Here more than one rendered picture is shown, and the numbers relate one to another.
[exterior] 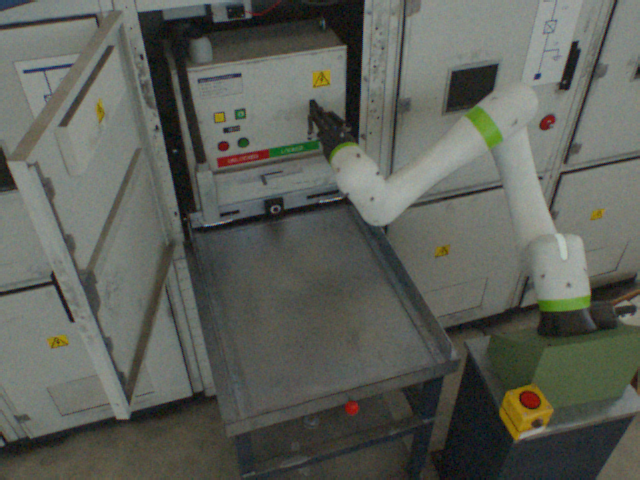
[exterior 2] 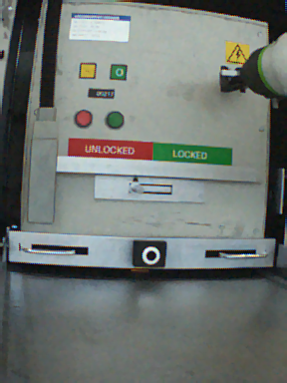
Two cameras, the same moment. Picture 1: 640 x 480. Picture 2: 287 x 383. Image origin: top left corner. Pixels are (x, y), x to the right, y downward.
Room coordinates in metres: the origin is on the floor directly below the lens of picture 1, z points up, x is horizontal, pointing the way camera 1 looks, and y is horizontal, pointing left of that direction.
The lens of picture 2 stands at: (0.40, 0.05, 1.07)
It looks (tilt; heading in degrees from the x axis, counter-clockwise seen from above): 3 degrees down; 6
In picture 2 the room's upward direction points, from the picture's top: 3 degrees clockwise
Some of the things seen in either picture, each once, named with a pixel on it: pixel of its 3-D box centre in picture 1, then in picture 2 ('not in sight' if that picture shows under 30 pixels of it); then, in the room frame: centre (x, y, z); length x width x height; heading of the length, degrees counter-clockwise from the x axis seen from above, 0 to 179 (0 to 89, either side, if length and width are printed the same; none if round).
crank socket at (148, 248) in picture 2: (274, 206); (149, 253); (1.52, 0.14, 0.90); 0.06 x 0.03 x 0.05; 107
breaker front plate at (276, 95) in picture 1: (267, 136); (154, 118); (1.54, 0.15, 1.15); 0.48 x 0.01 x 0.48; 107
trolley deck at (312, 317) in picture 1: (307, 300); (201, 345); (1.17, 0.04, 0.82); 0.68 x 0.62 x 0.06; 17
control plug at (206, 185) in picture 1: (206, 191); (42, 171); (1.41, 0.33, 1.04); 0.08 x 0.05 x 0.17; 17
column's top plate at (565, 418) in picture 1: (550, 374); not in sight; (0.96, -0.63, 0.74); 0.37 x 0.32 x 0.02; 103
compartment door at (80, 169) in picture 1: (113, 215); not in sight; (1.10, 0.49, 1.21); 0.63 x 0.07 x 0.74; 0
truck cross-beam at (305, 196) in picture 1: (271, 200); (145, 251); (1.55, 0.16, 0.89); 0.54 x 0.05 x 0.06; 107
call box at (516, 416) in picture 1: (525, 411); not in sight; (0.78, -0.48, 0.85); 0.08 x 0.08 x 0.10; 17
